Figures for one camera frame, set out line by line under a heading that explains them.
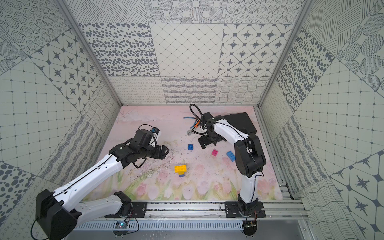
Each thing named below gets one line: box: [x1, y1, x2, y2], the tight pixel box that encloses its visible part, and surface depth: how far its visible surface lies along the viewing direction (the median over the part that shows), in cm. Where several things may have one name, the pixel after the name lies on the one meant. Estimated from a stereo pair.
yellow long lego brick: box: [174, 164, 188, 175], surface depth 80 cm
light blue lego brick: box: [226, 150, 236, 162], surface depth 93 cm
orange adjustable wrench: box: [187, 120, 201, 136], surface depth 109 cm
